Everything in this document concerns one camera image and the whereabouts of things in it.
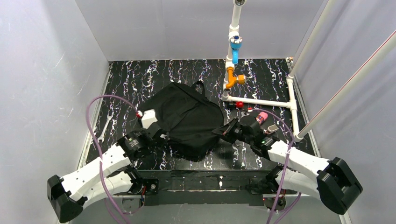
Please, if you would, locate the black student backpack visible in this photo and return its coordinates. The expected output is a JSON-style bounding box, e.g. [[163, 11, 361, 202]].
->
[[138, 81, 224, 161]]

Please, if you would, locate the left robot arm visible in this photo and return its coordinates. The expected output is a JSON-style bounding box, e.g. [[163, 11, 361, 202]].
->
[[47, 123, 167, 223]]

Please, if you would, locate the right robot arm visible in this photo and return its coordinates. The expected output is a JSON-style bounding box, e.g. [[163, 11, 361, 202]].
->
[[212, 112, 363, 215]]

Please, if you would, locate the pink eraser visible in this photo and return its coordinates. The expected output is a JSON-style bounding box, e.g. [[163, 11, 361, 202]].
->
[[255, 112, 268, 125]]

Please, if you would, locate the brown grey small stapler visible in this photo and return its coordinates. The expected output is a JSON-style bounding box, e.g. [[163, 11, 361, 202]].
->
[[264, 125, 279, 134]]

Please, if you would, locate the orange flashlight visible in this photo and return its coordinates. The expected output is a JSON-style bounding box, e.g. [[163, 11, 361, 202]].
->
[[225, 67, 246, 89]]

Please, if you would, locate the silver wrench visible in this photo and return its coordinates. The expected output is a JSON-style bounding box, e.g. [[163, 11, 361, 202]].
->
[[97, 113, 113, 143]]

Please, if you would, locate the blue flashlight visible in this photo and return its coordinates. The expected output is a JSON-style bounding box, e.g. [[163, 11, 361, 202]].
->
[[230, 35, 243, 65]]

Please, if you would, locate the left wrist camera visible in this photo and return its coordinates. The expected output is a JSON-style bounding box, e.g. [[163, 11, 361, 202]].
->
[[136, 109, 157, 129]]

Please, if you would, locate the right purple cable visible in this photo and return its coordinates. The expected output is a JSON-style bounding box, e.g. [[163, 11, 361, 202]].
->
[[247, 108, 302, 224]]

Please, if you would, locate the purple cable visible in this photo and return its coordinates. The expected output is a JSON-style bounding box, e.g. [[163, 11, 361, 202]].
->
[[85, 95, 146, 224], [247, 108, 302, 224]]

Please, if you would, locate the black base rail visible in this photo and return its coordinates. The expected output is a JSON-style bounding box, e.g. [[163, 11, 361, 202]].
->
[[127, 170, 278, 206]]

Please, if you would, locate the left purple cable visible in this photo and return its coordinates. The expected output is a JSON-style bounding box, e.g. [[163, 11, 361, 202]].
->
[[85, 95, 146, 224]]

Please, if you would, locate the white pvc pipe frame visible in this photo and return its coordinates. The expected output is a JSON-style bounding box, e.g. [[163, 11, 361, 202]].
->
[[221, 0, 396, 143]]

